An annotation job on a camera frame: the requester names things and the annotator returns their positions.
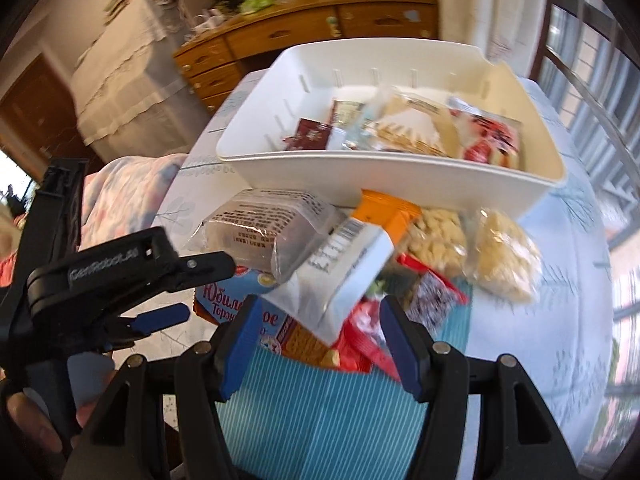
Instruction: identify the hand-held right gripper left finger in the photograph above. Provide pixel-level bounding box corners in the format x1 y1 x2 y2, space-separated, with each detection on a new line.
62 295 264 480

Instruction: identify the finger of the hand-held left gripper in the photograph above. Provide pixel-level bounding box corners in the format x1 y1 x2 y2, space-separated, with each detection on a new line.
102 307 191 349
170 252 237 289

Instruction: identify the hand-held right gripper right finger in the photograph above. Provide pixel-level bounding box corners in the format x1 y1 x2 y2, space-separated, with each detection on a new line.
377 296 581 480

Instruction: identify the red clear snack packet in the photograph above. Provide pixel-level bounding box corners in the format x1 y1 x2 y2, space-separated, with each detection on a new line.
330 300 402 377

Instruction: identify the blue red cookie pack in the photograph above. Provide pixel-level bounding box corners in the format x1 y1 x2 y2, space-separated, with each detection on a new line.
192 265 347 373

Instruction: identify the dark patterned snack packet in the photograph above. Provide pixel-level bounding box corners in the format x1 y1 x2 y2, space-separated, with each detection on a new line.
397 254 470 334

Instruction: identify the clear bread packet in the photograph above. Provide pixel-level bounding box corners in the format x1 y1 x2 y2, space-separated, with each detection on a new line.
185 188 347 285

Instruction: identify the white orange protein bar packet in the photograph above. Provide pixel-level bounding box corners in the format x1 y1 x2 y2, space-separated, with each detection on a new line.
261 188 422 347

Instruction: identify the clear pale puffs bag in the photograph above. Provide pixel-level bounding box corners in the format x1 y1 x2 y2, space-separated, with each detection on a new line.
407 207 469 277
465 208 544 306

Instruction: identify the white plastic bin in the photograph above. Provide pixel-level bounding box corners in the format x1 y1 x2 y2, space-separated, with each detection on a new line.
215 37 569 222

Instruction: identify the dark red snack bar packet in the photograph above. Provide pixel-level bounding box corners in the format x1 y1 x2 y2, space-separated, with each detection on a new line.
283 118 335 152

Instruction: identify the white red-trimmed snack packet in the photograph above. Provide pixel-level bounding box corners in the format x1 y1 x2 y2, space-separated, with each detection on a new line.
330 100 372 127

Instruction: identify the clear cracker packet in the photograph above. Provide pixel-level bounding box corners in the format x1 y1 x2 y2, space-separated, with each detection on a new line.
374 94 452 157

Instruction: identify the person's left hand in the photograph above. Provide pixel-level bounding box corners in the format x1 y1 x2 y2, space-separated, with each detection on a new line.
0 391 66 462

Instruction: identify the floral quilt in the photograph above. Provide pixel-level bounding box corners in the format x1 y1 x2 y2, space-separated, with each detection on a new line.
76 152 189 257

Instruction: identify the brown wooden door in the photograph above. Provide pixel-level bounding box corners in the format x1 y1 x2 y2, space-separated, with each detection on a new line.
0 54 77 182

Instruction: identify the white lace cover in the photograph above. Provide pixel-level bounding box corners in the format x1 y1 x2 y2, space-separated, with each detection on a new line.
69 0 202 162

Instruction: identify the wooden desk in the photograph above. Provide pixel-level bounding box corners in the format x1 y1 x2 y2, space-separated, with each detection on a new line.
172 0 442 117

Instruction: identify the metal window railing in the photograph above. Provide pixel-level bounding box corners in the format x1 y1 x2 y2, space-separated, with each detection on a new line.
542 45 640 187

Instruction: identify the white curtain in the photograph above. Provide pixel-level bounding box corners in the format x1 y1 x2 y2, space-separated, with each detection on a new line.
419 0 552 82

